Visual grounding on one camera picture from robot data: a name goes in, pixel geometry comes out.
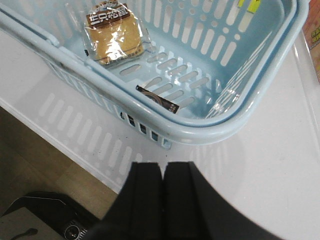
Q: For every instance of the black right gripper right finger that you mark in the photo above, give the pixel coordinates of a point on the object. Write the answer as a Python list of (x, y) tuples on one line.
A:
[(194, 210)]

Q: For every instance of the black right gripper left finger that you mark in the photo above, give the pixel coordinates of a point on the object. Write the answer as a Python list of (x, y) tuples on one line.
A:
[(136, 213)]

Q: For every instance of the black tissue pack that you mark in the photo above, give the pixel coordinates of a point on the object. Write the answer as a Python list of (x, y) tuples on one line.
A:
[(168, 105)]

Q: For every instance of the packaged bread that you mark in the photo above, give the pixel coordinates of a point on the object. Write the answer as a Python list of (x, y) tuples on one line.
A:
[(113, 33)]

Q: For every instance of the black robot base device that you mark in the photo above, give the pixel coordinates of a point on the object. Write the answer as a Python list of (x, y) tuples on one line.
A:
[(45, 214)]

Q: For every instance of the light blue plastic basket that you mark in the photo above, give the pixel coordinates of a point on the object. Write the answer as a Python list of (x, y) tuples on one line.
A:
[(211, 57)]

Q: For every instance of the yellow nabati wafer box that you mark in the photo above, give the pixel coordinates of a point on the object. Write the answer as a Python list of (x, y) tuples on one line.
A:
[(311, 32)]

